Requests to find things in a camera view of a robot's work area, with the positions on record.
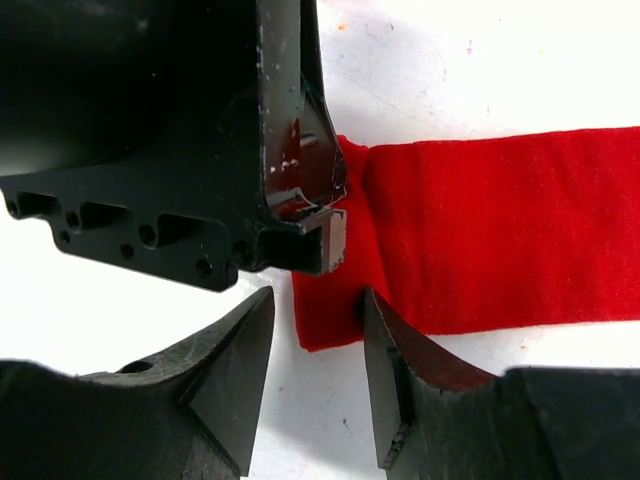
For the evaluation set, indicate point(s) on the red sock with santa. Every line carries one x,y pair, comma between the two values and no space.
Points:
465,236

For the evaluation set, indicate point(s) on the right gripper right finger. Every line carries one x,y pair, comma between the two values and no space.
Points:
436,416

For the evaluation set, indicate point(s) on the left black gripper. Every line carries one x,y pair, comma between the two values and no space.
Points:
188,140

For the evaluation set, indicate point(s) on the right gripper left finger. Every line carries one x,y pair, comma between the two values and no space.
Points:
189,411

